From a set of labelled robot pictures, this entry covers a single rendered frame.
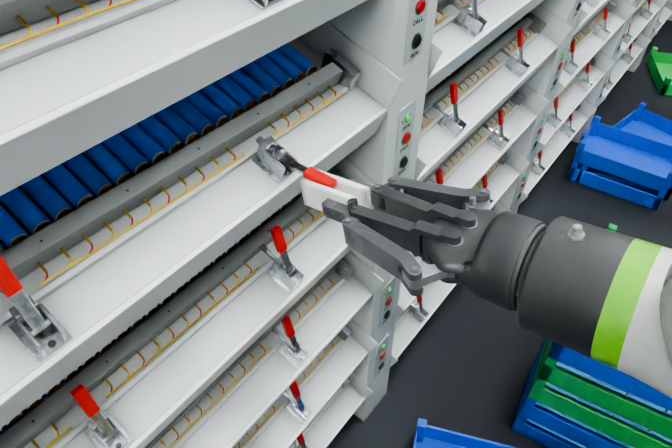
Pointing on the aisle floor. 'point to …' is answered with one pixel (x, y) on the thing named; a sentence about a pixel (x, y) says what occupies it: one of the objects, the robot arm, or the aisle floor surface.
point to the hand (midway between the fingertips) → (336, 196)
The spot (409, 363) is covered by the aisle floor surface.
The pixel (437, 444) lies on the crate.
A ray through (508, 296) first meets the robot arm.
